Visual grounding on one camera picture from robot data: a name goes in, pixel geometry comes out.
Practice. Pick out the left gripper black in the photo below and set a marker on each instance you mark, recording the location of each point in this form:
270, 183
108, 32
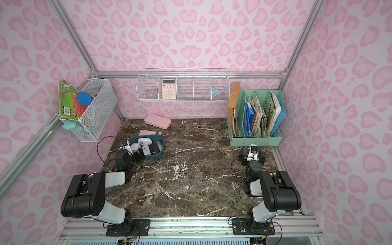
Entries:
144, 149

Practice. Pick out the pink calculator on table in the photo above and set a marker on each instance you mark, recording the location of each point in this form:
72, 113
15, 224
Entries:
149, 133

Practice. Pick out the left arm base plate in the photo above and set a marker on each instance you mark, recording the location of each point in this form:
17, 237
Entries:
138, 227

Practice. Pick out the white mouse in box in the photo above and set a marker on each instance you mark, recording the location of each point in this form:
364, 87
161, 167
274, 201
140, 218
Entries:
134, 147

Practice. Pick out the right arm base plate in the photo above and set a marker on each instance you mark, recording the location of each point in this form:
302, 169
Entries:
244, 226

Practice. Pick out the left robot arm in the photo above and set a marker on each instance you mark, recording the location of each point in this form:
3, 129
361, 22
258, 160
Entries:
85, 197

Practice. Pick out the white mouse with buttons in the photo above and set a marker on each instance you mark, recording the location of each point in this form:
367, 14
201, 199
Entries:
145, 141

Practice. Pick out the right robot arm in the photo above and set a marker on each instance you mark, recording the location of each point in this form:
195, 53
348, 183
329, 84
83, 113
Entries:
277, 190

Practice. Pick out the pink pencil case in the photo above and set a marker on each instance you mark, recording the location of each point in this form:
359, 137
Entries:
158, 121

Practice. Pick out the green file organizer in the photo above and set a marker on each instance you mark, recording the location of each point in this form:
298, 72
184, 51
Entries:
239, 139

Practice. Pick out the blue round lid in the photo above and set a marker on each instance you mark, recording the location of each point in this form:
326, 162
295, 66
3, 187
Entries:
84, 98

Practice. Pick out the brown folder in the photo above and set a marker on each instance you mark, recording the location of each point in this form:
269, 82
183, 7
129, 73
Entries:
232, 105

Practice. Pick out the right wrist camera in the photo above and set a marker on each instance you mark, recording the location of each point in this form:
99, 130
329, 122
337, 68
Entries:
253, 153

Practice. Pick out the pink calculator in shelf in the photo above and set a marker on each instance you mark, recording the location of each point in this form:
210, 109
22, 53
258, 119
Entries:
169, 89

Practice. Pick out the mint green clip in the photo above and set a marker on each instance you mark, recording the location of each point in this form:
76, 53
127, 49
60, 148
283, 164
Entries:
69, 125

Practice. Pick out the green packaged item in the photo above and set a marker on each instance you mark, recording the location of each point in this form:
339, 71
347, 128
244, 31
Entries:
67, 100

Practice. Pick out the white wire wall shelf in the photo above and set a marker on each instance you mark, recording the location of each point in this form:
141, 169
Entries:
193, 85

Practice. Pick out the light blue folder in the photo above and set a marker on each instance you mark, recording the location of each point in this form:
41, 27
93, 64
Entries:
282, 115

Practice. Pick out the white mesh side basket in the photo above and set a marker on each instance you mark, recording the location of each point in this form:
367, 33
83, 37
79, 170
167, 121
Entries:
93, 118

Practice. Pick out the teal storage box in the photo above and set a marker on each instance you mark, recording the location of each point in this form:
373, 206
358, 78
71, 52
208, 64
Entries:
154, 151

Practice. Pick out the white papers stack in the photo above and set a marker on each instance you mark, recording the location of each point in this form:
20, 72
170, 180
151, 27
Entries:
273, 113

